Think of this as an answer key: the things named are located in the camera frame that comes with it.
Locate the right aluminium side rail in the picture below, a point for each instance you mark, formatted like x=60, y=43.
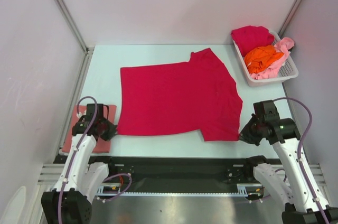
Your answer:
x=300, y=114

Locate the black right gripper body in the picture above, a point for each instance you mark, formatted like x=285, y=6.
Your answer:
x=252, y=132

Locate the crimson t-shirt in basket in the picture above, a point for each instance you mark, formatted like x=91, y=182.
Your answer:
x=249, y=37

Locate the left aluminium side rail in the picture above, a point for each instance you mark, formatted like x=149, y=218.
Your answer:
x=79, y=82

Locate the aluminium side rail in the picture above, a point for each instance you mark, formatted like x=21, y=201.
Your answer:
x=300, y=114
x=79, y=82

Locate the orange t-shirt in basket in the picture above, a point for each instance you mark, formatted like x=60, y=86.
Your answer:
x=260, y=58

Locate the crimson red t-shirt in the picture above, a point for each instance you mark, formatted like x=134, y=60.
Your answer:
x=168, y=99

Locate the light pink t-shirt in basket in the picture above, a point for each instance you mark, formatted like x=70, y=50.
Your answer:
x=283, y=46

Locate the aluminium front frame rail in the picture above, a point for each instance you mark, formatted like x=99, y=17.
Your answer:
x=50, y=173

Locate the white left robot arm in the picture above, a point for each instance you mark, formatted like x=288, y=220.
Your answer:
x=70, y=200

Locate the right aluminium corner post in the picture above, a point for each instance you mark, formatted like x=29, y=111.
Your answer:
x=297, y=2

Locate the aluminium corner post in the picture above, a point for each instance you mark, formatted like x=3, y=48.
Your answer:
x=71, y=24
x=297, y=2

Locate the white slotted cable duct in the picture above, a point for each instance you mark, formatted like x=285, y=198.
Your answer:
x=239, y=190

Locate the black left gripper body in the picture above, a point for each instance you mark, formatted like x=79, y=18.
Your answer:
x=109, y=129

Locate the left aluminium corner post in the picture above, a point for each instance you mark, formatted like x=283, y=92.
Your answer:
x=71, y=24

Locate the white plastic laundry basket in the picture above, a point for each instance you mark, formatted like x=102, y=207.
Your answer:
x=275, y=73

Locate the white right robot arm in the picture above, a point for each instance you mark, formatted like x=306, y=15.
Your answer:
x=300, y=196

